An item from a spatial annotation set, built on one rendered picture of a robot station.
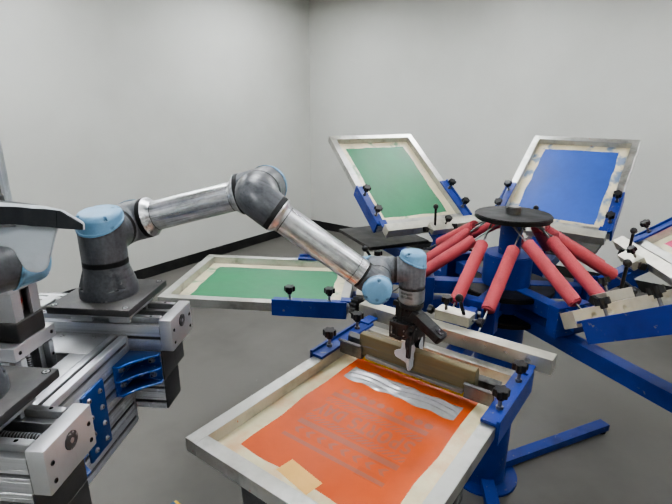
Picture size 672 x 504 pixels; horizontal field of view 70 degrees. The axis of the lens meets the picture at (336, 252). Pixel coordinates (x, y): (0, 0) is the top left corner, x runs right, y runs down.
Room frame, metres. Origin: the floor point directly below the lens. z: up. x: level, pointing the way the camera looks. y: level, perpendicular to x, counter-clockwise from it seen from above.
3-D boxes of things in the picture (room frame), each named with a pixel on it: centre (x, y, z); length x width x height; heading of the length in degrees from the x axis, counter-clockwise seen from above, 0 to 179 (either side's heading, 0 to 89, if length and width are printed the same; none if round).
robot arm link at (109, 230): (1.24, 0.62, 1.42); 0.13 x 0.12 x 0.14; 175
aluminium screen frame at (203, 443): (1.11, -0.11, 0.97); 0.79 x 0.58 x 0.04; 143
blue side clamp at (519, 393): (1.14, -0.47, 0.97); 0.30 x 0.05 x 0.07; 143
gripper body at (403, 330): (1.30, -0.21, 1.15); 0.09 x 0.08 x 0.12; 53
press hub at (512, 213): (1.96, -0.74, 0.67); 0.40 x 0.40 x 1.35
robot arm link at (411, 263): (1.29, -0.22, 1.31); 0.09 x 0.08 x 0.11; 85
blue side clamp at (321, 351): (1.47, -0.03, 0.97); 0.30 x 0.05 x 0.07; 143
